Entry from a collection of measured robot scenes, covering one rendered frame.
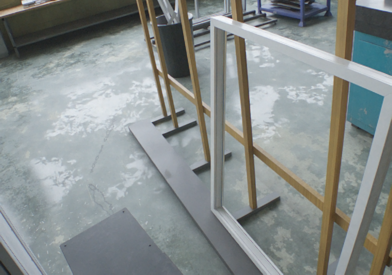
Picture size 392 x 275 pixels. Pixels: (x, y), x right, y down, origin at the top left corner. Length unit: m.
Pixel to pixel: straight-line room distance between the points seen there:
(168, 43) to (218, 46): 2.66
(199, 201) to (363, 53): 1.82
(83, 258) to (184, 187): 1.48
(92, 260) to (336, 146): 1.14
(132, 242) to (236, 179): 1.58
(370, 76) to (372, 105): 2.06
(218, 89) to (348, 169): 1.47
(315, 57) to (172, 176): 1.97
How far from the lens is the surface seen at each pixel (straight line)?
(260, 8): 7.05
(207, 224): 2.58
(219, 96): 2.10
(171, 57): 4.70
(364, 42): 3.11
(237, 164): 3.10
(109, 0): 8.67
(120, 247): 1.56
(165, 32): 4.56
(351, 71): 1.25
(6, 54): 8.16
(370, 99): 3.26
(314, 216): 2.68
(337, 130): 1.52
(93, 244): 1.62
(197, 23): 6.47
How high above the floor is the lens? 2.00
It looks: 32 degrees down
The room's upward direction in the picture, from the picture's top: 10 degrees counter-clockwise
